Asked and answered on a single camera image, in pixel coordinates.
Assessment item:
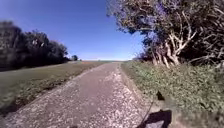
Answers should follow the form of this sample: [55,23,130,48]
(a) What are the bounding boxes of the grey gravel-strewn paved path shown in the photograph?
[0,61,158,128]

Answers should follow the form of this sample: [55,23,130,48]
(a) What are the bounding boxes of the small distant tree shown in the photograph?
[70,54,79,62]

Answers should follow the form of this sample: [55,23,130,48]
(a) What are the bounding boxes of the trees with pale trunks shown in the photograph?
[106,0,224,69]

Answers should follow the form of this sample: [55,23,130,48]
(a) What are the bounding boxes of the grass verge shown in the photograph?
[119,59,224,128]

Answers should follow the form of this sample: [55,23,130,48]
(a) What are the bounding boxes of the row of dark trees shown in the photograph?
[0,20,70,72]

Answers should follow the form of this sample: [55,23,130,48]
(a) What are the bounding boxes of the open grass field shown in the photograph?
[0,60,111,116]

